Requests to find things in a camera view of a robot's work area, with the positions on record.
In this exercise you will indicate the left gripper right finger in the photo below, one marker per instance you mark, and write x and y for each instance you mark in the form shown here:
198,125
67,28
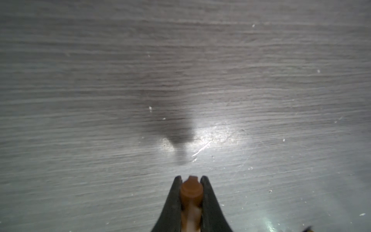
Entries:
213,219

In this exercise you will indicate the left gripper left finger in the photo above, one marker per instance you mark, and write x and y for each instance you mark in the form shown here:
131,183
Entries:
170,217

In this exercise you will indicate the dark brown pen cap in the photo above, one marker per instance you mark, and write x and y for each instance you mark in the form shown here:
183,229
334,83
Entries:
191,196

